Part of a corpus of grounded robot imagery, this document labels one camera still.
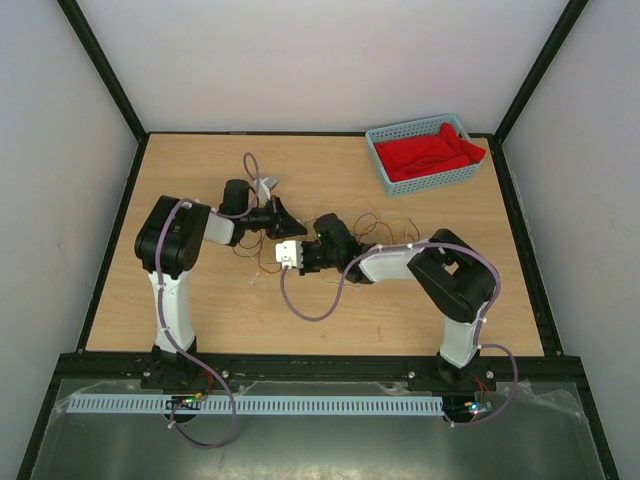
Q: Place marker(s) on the green circuit board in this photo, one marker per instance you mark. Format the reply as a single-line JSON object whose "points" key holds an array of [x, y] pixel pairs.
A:
{"points": [[477, 407], [183, 402]]}

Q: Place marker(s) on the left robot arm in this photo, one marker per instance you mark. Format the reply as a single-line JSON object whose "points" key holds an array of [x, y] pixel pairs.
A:
{"points": [[170, 240]]}

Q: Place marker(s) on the black aluminium frame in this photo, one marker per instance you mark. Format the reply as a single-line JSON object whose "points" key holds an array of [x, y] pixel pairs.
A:
{"points": [[543, 316]]}

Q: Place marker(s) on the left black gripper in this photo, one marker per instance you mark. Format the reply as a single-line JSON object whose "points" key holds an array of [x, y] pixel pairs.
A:
{"points": [[283, 224]]}

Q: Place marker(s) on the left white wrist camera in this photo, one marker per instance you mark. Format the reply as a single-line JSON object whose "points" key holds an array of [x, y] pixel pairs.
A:
{"points": [[266, 187]]}

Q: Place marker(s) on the right green circuit board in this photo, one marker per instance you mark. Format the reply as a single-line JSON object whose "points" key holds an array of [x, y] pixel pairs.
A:
{"points": [[477, 407]]}

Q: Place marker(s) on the left green circuit board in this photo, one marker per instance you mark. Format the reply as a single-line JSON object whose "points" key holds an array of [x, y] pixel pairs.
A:
{"points": [[183, 402]]}

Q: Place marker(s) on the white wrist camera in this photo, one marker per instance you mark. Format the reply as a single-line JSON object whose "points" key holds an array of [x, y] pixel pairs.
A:
{"points": [[266, 187], [289, 254]]}

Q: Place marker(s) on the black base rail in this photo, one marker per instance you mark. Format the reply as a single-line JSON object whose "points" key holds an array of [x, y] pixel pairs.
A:
{"points": [[420, 373]]}

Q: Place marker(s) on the light blue slotted cable duct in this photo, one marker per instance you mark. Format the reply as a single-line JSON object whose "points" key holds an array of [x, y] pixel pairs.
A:
{"points": [[262, 405]]}

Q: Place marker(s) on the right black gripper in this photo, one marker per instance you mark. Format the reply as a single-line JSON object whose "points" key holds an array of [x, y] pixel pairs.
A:
{"points": [[306, 268]]}

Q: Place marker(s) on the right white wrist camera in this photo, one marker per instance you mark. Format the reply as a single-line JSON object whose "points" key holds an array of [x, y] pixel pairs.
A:
{"points": [[289, 254]]}

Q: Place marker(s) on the light blue plastic basket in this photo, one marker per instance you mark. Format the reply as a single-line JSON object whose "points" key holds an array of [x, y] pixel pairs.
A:
{"points": [[426, 126]]}

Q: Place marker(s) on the red cloth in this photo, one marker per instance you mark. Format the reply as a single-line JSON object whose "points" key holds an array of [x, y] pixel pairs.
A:
{"points": [[425, 155]]}

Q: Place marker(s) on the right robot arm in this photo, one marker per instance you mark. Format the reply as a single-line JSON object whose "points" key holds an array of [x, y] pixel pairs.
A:
{"points": [[461, 283]]}

